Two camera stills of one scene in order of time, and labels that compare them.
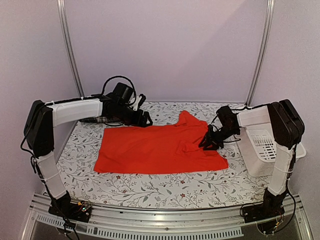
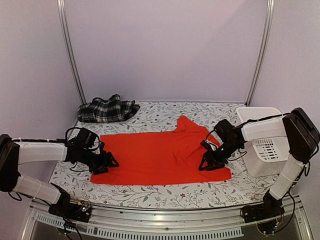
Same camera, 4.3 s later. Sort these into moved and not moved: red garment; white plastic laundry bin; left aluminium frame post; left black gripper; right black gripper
Moved: left black gripper; right black gripper; red garment
Not moved: white plastic laundry bin; left aluminium frame post
